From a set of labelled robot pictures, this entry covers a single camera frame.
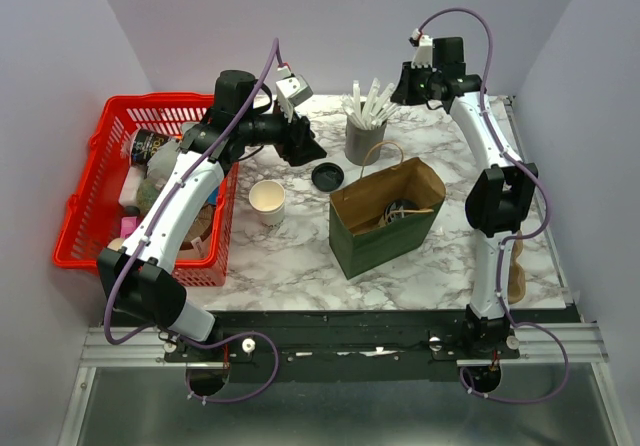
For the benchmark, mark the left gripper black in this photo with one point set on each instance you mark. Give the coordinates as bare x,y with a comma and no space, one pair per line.
300,146

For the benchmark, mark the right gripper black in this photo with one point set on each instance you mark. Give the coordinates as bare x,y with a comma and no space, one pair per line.
402,94

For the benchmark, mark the green paper bag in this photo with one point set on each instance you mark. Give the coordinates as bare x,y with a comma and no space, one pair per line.
409,194

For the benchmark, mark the brown cardboard cup carrier top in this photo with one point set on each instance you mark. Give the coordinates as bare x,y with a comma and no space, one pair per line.
369,225

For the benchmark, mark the brown cardboard cup carrier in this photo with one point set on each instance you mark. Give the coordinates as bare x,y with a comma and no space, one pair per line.
369,225
516,288

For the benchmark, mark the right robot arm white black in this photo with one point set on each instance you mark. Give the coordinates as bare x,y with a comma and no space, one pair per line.
501,197

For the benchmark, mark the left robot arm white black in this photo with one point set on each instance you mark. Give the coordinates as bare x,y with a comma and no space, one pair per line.
137,278

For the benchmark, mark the white wrapped straws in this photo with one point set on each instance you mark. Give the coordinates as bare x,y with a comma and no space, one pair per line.
376,109

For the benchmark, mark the brown round lid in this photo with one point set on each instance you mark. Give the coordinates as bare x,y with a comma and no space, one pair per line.
201,228

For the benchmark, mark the grey cloth pouch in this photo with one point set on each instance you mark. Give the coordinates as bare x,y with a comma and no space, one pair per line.
164,151

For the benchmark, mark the black snack can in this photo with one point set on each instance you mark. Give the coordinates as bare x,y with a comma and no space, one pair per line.
144,145

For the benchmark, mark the green scrub sponge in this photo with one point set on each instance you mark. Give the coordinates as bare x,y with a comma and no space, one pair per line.
146,196

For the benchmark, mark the white soap block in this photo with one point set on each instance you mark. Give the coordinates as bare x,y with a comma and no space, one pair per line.
131,184

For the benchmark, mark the pink small box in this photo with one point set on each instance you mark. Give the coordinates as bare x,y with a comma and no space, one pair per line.
128,226

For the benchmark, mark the red plastic basket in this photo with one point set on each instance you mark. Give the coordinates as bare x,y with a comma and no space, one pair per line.
93,214

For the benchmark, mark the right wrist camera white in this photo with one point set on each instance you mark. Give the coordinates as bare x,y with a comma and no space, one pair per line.
423,44

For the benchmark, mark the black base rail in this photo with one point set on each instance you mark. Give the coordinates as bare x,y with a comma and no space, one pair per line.
346,346

